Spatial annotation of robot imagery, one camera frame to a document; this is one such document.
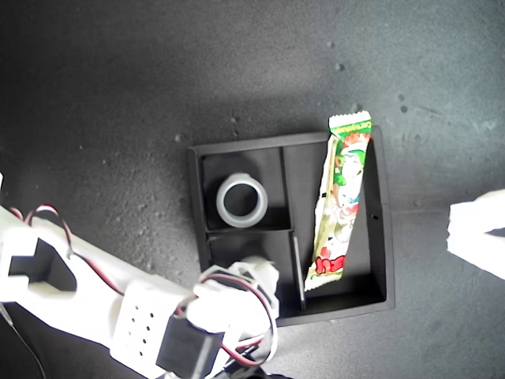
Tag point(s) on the black compartment tray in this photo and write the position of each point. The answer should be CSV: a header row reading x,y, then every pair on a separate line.
x,y
252,246

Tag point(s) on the printed wrapper snack bar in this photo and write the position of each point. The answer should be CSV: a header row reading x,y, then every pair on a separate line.
x,y
339,205

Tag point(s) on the large white tape roll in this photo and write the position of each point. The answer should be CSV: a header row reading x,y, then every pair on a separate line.
x,y
221,205

